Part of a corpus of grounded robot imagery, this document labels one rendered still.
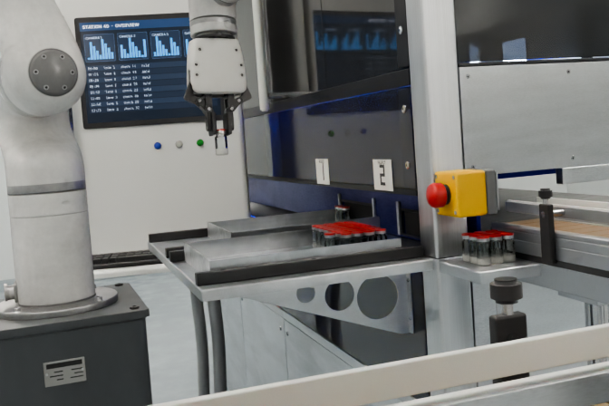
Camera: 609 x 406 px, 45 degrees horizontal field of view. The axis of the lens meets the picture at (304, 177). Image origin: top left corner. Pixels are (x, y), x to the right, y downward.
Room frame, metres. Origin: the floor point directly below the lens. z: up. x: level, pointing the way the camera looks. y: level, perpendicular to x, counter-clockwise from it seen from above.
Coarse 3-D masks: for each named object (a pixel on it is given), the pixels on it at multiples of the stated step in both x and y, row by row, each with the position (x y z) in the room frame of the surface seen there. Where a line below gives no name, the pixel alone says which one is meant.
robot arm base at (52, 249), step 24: (72, 192) 1.16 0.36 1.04; (24, 216) 1.13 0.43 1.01; (48, 216) 1.13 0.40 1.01; (72, 216) 1.15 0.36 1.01; (24, 240) 1.13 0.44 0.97; (48, 240) 1.13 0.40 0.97; (72, 240) 1.15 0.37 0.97; (24, 264) 1.13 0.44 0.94; (48, 264) 1.13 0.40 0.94; (72, 264) 1.15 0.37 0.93; (24, 288) 1.14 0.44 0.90; (48, 288) 1.13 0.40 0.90; (72, 288) 1.14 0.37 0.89; (96, 288) 1.26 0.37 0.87; (0, 312) 1.12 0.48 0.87; (24, 312) 1.10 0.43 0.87; (48, 312) 1.10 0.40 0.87; (72, 312) 1.11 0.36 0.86
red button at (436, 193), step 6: (432, 186) 1.17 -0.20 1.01; (438, 186) 1.17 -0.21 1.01; (444, 186) 1.17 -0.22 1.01; (426, 192) 1.19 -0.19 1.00; (432, 192) 1.17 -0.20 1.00; (438, 192) 1.16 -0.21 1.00; (444, 192) 1.16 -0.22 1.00; (432, 198) 1.17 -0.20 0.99; (438, 198) 1.16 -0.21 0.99; (444, 198) 1.16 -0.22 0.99; (432, 204) 1.17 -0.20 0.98; (438, 204) 1.17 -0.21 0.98; (444, 204) 1.17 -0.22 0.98
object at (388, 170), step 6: (372, 162) 1.46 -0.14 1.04; (378, 162) 1.44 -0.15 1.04; (384, 162) 1.41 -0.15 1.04; (390, 162) 1.39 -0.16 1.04; (378, 168) 1.44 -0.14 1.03; (384, 168) 1.41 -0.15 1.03; (390, 168) 1.39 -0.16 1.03; (378, 174) 1.44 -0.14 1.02; (390, 174) 1.39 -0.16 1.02; (378, 180) 1.44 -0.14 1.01; (384, 180) 1.42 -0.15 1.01; (390, 180) 1.39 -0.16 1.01; (378, 186) 1.45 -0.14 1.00; (384, 186) 1.42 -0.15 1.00; (390, 186) 1.39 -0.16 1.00
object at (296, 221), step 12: (276, 216) 1.84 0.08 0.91; (288, 216) 1.85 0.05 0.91; (300, 216) 1.86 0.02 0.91; (312, 216) 1.87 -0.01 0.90; (324, 216) 1.88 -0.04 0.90; (216, 228) 1.69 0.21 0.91; (228, 228) 1.80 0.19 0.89; (240, 228) 1.81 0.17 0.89; (252, 228) 1.82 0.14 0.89; (264, 228) 1.83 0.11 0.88; (276, 228) 1.57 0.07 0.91; (288, 228) 1.58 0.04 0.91; (300, 228) 1.59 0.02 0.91
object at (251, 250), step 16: (208, 240) 1.44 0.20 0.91; (224, 240) 1.45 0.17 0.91; (240, 240) 1.46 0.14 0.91; (256, 240) 1.47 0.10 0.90; (272, 240) 1.48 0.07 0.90; (288, 240) 1.49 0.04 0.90; (304, 240) 1.50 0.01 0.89; (384, 240) 1.28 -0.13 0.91; (400, 240) 1.29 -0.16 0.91; (192, 256) 1.34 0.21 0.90; (208, 256) 1.44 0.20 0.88; (224, 256) 1.43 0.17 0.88; (240, 256) 1.42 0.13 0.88; (256, 256) 1.21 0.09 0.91; (272, 256) 1.22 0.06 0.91; (288, 256) 1.23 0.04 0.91; (304, 256) 1.23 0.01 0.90; (320, 256) 1.24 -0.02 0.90
